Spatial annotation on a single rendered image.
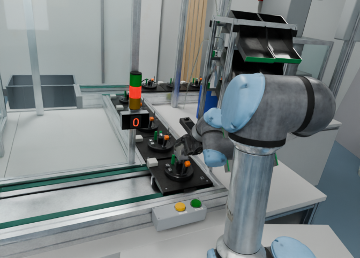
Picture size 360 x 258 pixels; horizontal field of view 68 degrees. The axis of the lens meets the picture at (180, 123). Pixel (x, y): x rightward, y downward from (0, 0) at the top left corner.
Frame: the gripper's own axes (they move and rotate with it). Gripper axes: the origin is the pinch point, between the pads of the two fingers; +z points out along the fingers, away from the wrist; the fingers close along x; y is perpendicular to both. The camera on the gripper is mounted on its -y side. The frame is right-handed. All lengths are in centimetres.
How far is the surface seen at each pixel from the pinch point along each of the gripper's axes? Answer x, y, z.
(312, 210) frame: 69, 41, 9
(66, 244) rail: -50, 29, 6
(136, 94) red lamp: -19.0, -21.4, -11.5
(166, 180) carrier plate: -7.9, 12.6, 6.8
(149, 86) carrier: 27, -91, 91
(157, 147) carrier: -2.9, -8.6, 22.3
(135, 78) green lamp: -19.7, -25.7, -16.4
